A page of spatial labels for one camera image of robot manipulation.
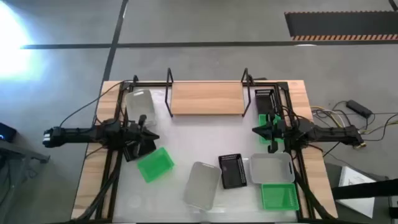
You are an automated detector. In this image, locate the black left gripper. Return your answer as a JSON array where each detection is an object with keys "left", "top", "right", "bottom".
[{"left": 124, "top": 114, "right": 160, "bottom": 159}]

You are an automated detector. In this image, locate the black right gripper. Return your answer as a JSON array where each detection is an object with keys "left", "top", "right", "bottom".
[{"left": 252, "top": 114, "right": 285, "bottom": 154}]

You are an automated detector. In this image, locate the green plastic basket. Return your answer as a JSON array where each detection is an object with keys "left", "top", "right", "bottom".
[
  {"left": 137, "top": 147, "right": 175, "bottom": 184},
  {"left": 257, "top": 113, "right": 284, "bottom": 144},
  {"left": 260, "top": 182, "right": 300, "bottom": 212}
]

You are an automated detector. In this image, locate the black plastic basket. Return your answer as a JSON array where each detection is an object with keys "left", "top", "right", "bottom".
[
  {"left": 254, "top": 88, "right": 278, "bottom": 116},
  {"left": 218, "top": 153, "right": 248, "bottom": 190},
  {"left": 123, "top": 138, "right": 157, "bottom": 163}
]

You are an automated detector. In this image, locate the white plastic basket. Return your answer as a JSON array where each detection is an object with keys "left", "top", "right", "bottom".
[
  {"left": 183, "top": 161, "right": 222, "bottom": 212},
  {"left": 249, "top": 152, "right": 295, "bottom": 185},
  {"left": 126, "top": 89, "right": 157, "bottom": 128}
]

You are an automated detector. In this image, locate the black power adapter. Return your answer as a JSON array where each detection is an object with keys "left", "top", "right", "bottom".
[{"left": 346, "top": 99, "right": 373, "bottom": 118}]

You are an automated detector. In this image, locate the white paper sheet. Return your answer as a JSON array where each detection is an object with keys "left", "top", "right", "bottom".
[{"left": 335, "top": 166, "right": 377, "bottom": 218}]

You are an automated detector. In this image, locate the black metal bar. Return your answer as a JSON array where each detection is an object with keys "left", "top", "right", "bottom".
[{"left": 331, "top": 178, "right": 398, "bottom": 224}]

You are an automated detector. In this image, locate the black hazard striped mat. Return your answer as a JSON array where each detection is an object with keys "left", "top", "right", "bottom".
[{"left": 284, "top": 11, "right": 398, "bottom": 42}]

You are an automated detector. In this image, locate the dark device blue light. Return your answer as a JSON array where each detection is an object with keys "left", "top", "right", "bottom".
[{"left": 0, "top": 122, "right": 17, "bottom": 143}]

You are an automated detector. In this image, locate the black table frame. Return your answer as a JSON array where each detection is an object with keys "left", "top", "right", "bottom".
[{"left": 95, "top": 80, "right": 338, "bottom": 223}]

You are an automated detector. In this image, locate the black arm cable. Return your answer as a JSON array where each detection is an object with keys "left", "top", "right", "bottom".
[{"left": 58, "top": 79, "right": 135, "bottom": 128}]

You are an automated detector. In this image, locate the wooden shelf black metal frame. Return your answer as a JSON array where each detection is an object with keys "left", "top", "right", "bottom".
[{"left": 164, "top": 67, "right": 253, "bottom": 118}]

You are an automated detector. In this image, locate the black cable bundle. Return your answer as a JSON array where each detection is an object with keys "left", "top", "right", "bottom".
[
  {"left": 290, "top": 149, "right": 333, "bottom": 223},
  {"left": 74, "top": 149, "right": 121, "bottom": 223}
]

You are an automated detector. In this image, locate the yellow cable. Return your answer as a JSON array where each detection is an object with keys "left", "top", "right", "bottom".
[{"left": 310, "top": 105, "right": 398, "bottom": 135}]

